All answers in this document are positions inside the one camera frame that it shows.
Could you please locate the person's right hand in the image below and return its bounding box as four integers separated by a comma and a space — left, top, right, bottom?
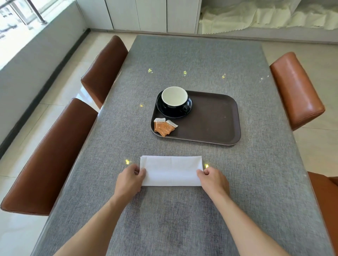
196, 166, 230, 201

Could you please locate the person's left hand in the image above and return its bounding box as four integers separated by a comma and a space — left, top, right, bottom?
113, 163, 146, 205

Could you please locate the white cloth napkin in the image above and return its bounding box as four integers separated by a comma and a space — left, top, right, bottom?
139, 155, 204, 187

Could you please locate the orange sugar packet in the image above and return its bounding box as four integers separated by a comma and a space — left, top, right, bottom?
154, 117, 166, 134
158, 120, 179, 137

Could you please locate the dark brown tray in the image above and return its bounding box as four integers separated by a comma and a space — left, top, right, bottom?
150, 90, 242, 146

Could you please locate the black saucer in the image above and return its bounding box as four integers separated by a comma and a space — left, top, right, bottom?
156, 91, 193, 119

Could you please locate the black cup white inside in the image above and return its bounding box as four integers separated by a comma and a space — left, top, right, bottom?
161, 86, 192, 113

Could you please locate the person's right forearm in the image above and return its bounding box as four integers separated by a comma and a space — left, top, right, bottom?
210, 188, 291, 256

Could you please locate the person's left forearm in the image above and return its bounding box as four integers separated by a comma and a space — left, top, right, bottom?
52, 194, 135, 256

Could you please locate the dark brown leather chair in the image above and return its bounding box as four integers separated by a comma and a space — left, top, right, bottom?
0, 98, 99, 216
81, 35, 129, 110

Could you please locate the light brown leather chair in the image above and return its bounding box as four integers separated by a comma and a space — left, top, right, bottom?
307, 171, 338, 254
269, 51, 326, 131

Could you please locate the grey cloth-covered table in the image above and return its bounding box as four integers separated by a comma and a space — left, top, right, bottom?
31, 34, 336, 256

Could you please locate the pale yellow cloth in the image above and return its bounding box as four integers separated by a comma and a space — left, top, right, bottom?
198, 0, 301, 34
286, 2, 338, 30

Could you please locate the white cabinet counter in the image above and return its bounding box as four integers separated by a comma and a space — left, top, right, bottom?
76, 0, 338, 44

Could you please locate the grey metal window railing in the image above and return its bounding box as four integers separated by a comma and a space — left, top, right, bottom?
0, 0, 48, 26

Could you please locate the low window with white frame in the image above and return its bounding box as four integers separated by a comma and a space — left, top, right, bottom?
0, 0, 76, 70

